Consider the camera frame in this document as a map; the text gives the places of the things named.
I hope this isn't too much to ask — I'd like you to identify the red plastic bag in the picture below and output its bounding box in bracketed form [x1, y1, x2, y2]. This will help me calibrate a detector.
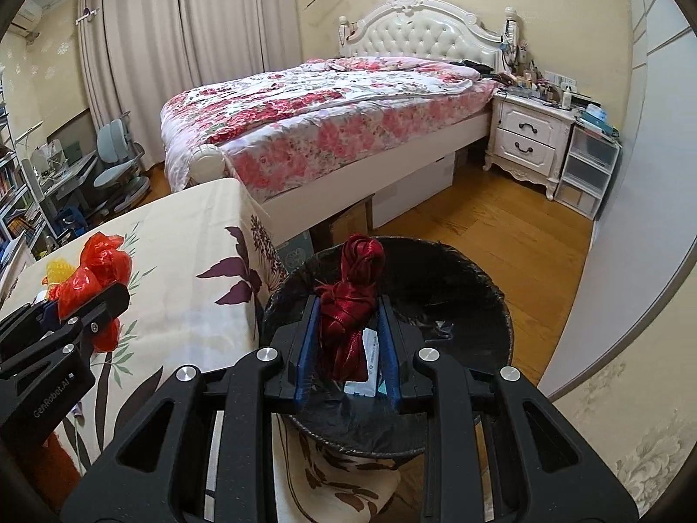
[57, 232, 133, 353]

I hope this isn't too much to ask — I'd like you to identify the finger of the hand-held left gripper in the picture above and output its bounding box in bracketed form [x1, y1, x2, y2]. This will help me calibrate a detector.
[0, 301, 60, 363]
[0, 282, 132, 379]

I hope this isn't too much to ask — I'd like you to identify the white study desk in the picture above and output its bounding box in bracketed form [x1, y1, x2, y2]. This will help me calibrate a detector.
[31, 142, 100, 214]

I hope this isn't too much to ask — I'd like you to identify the red bottle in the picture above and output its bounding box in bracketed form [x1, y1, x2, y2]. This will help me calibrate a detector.
[317, 233, 385, 383]

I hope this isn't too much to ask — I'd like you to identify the floral tablecloth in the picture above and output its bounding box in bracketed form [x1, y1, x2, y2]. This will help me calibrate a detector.
[0, 179, 404, 523]

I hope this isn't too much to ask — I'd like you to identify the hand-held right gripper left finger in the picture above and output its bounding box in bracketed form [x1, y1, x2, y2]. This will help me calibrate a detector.
[60, 294, 328, 523]

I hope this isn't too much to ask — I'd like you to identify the brown cardboard box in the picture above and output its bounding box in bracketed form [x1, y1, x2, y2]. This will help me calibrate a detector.
[325, 201, 374, 252]

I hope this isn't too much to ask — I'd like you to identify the bookshelf with books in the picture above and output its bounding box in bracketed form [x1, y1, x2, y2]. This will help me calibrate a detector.
[0, 82, 34, 274]

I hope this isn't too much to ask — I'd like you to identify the pale teal printed box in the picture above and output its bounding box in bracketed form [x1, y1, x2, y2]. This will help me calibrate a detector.
[277, 229, 317, 272]

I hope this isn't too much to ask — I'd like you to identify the black lined trash bin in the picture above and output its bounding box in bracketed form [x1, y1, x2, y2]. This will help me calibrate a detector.
[262, 236, 516, 458]

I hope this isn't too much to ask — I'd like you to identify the pink floral quilt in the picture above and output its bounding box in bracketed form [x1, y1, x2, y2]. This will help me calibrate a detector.
[160, 57, 500, 204]

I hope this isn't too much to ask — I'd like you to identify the white tufted bed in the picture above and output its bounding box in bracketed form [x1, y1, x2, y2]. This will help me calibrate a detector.
[160, 0, 524, 249]

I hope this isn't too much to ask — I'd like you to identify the grey blue desk chair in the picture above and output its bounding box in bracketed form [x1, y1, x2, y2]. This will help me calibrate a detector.
[91, 111, 154, 214]

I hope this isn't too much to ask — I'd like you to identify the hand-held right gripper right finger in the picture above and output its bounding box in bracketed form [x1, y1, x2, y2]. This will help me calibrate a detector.
[376, 294, 640, 523]

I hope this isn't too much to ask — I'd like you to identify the white carved nightstand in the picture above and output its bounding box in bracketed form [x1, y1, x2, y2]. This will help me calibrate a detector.
[484, 91, 577, 202]

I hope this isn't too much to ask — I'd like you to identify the nightstand clutter of toiletries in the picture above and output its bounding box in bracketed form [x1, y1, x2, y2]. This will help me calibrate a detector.
[493, 38, 579, 108]

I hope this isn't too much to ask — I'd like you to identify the beige curtain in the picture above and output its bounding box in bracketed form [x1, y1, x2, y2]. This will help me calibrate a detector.
[76, 0, 186, 167]
[177, 0, 304, 91]

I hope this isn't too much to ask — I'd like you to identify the stack of teal boxes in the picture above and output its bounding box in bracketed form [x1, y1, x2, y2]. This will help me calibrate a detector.
[574, 103, 622, 137]

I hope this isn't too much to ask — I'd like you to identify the large white storage box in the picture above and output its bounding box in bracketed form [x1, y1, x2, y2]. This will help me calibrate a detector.
[372, 153, 457, 230]

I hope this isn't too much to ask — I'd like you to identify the white air conditioner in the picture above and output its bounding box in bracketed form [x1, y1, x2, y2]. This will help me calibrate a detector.
[7, 0, 44, 34]

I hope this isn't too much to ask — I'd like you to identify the white wardrobe door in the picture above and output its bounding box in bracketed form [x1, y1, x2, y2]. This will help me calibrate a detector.
[536, 0, 697, 405]

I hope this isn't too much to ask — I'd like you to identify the clear plastic drawer unit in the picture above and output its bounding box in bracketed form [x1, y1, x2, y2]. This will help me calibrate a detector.
[555, 122, 622, 222]

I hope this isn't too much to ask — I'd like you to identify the dark cloth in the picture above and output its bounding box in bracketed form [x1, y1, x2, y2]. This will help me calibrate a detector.
[451, 60, 497, 80]

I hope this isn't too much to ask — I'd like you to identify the blue storage box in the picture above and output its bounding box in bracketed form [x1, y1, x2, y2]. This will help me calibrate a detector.
[54, 204, 91, 241]

